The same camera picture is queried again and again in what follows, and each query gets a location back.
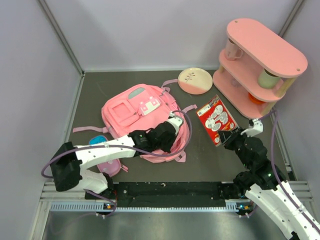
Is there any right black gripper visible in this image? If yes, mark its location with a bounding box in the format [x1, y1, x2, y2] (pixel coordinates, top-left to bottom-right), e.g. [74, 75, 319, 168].
[217, 125, 252, 169]

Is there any red comic book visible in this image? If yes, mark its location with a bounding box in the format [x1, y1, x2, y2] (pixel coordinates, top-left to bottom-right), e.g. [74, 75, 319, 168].
[196, 95, 238, 147]

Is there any pink student backpack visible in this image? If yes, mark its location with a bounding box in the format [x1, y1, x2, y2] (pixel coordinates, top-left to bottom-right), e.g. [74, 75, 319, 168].
[72, 78, 198, 164]

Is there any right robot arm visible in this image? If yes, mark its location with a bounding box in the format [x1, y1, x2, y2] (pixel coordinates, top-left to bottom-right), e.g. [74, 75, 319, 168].
[218, 128, 320, 240]

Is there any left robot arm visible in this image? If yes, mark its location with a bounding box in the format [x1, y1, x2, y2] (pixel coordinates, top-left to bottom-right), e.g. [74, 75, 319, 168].
[49, 118, 182, 199]

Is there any orange bowl on shelf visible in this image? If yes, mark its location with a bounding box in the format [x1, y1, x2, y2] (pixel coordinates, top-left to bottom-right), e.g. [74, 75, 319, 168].
[248, 92, 265, 105]

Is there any purple cartoon pencil case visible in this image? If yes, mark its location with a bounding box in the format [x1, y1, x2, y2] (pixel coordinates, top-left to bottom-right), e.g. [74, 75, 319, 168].
[89, 135, 129, 177]

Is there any cream and pink plate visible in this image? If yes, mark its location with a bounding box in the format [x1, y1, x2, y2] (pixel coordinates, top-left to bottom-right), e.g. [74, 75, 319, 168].
[177, 67, 213, 95]

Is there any pale green cup on shelf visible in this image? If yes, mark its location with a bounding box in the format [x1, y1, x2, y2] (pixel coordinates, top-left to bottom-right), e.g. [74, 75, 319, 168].
[257, 69, 280, 89]

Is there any pink three-tier shelf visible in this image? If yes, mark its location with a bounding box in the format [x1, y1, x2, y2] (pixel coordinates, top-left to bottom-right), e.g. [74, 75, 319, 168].
[212, 18, 308, 119]

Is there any pink mug on shelf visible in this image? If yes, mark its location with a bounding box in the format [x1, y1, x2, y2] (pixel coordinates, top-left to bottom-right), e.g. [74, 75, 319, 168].
[224, 38, 244, 61]

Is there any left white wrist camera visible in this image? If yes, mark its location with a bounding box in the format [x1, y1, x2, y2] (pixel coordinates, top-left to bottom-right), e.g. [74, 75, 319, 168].
[166, 111, 184, 135]

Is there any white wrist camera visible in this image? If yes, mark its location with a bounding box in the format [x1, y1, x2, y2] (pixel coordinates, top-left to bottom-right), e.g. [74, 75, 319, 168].
[246, 118, 264, 137]
[166, 111, 184, 135]

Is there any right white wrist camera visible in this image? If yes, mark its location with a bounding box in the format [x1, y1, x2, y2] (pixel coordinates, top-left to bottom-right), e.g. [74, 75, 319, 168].
[246, 118, 264, 137]

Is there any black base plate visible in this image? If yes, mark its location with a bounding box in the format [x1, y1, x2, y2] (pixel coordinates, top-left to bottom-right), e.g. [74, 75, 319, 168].
[99, 181, 254, 210]

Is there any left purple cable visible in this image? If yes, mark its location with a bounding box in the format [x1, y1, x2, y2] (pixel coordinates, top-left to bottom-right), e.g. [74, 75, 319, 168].
[40, 109, 193, 217]

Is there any grey slotted cable duct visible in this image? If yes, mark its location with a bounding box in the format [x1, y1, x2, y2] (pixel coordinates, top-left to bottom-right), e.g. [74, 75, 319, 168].
[50, 202, 105, 212]

